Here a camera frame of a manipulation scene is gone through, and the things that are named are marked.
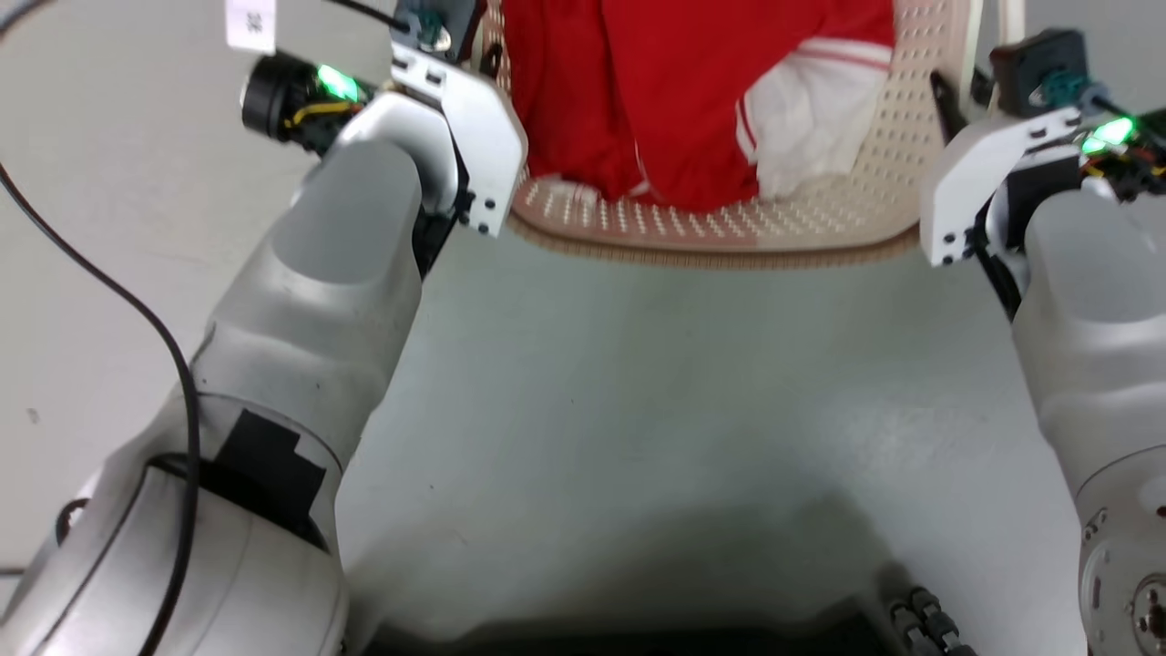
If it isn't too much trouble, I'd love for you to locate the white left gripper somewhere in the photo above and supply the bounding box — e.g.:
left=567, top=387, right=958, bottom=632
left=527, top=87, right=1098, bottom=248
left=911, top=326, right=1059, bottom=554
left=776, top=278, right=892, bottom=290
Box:
left=240, top=40, right=530, bottom=240

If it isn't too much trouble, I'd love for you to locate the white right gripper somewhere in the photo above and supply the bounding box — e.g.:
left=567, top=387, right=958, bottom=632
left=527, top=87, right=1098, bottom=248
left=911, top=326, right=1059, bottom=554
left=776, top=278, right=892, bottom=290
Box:
left=918, top=67, right=1166, bottom=268

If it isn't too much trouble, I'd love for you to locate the beige perforated plastic laundry basket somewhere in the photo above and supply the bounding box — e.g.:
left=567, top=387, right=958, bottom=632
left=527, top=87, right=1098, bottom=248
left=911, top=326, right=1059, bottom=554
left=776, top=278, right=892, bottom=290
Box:
left=477, top=0, right=1027, bottom=271

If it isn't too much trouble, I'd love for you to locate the white garment with red stripes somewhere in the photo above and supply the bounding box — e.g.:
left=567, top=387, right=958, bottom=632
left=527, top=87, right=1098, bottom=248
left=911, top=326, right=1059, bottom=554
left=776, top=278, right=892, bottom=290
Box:
left=735, top=36, right=896, bottom=200

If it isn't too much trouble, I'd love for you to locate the white paper tag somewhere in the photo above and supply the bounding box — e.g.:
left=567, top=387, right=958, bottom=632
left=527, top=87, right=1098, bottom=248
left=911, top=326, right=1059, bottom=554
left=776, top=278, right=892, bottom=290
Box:
left=224, top=0, right=278, bottom=55

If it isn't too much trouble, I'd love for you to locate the thin black camera cable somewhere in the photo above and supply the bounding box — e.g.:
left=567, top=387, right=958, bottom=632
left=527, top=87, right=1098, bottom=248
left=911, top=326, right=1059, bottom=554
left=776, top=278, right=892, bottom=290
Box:
left=322, top=0, right=413, bottom=34

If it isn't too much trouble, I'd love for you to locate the long black cable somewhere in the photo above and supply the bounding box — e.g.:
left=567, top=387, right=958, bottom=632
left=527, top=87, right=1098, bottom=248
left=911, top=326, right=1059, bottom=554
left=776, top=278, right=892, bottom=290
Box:
left=0, top=162, right=202, bottom=656

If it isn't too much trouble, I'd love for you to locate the black ribbed cable conduit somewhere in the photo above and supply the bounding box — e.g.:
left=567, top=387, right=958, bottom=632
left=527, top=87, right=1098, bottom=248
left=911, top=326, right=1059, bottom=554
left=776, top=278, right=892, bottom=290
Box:
left=887, top=585, right=981, bottom=656

